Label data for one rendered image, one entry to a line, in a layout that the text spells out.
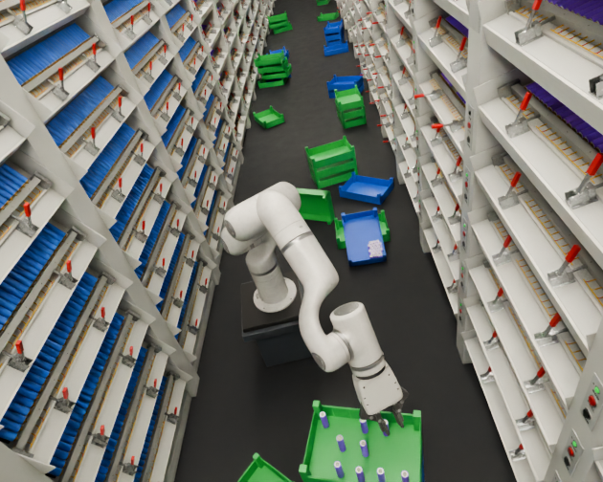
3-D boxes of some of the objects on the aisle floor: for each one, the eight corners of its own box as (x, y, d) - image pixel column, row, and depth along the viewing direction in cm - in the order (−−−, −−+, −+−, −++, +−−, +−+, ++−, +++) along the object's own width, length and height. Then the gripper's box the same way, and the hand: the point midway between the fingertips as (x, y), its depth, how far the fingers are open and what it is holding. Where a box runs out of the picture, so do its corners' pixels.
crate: (340, 197, 288) (338, 186, 283) (354, 181, 299) (352, 171, 294) (380, 205, 272) (379, 194, 267) (393, 187, 283) (392, 177, 278)
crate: (293, 212, 285) (286, 186, 272) (335, 217, 272) (329, 190, 259) (288, 219, 280) (280, 194, 267) (330, 225, 266) (324, 198, 254)
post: (399, 185, 285) (375, -170, 177) (396, 177, 292) (372, -167, 185) (430, 179, 282) (424, -184, 175) (427, 171, 290) (419, -180, 182)
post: (462, 363, 176) (499, -271, 69) (456, 345, 183) (480, -255, 76) (513, 358, 174) (633, -310, 66) (504, 339, 181) (599, -290, 73)
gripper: (342, 387, 97) (369, 453, 101) (405, 355, 100) (430, 421, 103) (332, 374, 104) (358, 435, 108) (391, 344, 107) (414, 405, 110)
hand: (390, 422), depth 105 cm, fingers open, 3 cm apart
